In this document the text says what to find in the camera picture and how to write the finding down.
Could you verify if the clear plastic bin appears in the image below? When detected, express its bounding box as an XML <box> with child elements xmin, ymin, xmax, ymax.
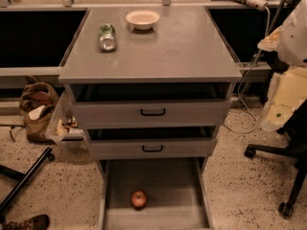
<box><xmin>45</xmin><ymin>92</ymin><xmax>86</xmax><ymax>150</ymax></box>

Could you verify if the black chair base leg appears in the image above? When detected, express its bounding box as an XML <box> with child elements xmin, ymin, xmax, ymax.
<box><xmin>0</xmin><ymin>147</ymin><xmax>55</xmax><ymax>216</ymax></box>

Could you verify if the grey drawer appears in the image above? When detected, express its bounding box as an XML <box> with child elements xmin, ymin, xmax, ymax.
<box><xmin>87</xmin><ymin>126</ymin><xmax>217</xmax><ymax>159</ymax></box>
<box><xmin>65</xmin><ymin>82</ymin><xmax>233</xmax><ymax>129</ymax></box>
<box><xmin>98</xmin><ymin>158</ymin><xmax>214</xmax><ymax>230</ymax></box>

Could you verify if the brown canvas bag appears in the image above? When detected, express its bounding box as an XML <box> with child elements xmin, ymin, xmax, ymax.
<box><xmin>19</xmin><ymin>76</ymin><xmax>59</xmax><ymax>142</ymax></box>

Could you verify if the green soda can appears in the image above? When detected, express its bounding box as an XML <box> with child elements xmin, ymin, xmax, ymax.
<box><xmin>99</xmin><ymin>23</ymin><xmax>117</xmax><ymax>51</ymax></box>

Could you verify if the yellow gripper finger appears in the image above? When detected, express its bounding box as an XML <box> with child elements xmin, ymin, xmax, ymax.
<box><xmin>260</xmin><ymin>67</ymin><xmax>307</xmax><ymax>131</ymax></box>

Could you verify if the grey bottom drawer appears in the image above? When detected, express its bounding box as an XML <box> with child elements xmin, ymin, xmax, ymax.
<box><xmin>98</xmin><ymin>158</ymin><xmax>214</xmax><ymax>230</ymax></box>

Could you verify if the white bowl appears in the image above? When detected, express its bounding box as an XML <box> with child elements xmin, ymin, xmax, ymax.
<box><xmin>126</xmin><ymin>10</ymin><xmax>160</xmax><ymax>31</ymax></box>

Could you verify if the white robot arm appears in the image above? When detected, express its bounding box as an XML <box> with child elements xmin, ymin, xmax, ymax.
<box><xmin>258</xmin><ymin>0</ymin><xmax>307</xmax><ymax>131</ymax></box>

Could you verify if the red apple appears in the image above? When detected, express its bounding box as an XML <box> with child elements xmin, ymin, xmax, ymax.
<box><xmin>130</xmin><ymin>191</ymin><xmax>148</xmax><ymax>208</ymax></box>

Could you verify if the grey middle drawer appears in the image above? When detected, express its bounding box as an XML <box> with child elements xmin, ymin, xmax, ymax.
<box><xmin>87</xmin><ymin>126</ymin><xmax>217</xmax><ymax>159</ymax></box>

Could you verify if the white cable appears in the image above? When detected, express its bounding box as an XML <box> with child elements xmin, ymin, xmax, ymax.
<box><xmin>224</xmin><ymin>5</ymin><xmax>272</xmax><ymax>136</ymax></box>

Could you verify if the grey drawer cabinet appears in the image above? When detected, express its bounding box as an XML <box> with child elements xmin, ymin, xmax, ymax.
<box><xmin>58</xmin><ymin>5</ymin><xmax>243</xmax><ymax>230</ymax></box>

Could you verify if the black office chair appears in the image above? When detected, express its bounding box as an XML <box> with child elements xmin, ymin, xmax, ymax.
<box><xmin>245</xmin><ymin>101</ymin><xmax>307</xmax><ymax>218</ymax></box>

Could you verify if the brown shoe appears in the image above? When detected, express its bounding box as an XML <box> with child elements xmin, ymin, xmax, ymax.
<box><xmin>0</xmin><ymin>215</ymin><xmax>50</xmax><ymax>230</ymax></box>

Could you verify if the grey top drawer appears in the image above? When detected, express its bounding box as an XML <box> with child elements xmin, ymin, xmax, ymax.
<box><xmin>65</xmin><ymin>82</ymin><xmax>233</xmax><ymax>129</ymax></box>

